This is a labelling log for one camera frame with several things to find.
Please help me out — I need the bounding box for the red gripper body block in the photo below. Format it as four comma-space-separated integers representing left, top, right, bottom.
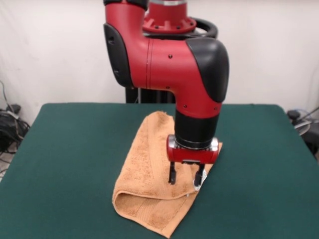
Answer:
166, 134, 222, 165

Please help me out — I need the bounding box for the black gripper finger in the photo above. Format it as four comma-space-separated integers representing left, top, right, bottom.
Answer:
193, 163, 206, 192
167, 161, 177, 185

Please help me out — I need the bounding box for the black cable tangle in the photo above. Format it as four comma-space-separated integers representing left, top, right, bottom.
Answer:
0, 103, 32, 154

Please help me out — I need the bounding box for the orange terry towel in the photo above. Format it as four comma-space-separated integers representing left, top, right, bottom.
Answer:
111, 111, 223, 239

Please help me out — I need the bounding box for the black floor object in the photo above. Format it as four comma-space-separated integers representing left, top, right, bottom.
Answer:
303, 124, 319, 160

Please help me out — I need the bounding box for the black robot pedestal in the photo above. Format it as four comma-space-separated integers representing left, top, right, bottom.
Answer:
124, 16, 219, 104

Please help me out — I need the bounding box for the dark green table cloth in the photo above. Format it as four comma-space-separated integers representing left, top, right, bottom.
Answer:
0, 103, 319, 239

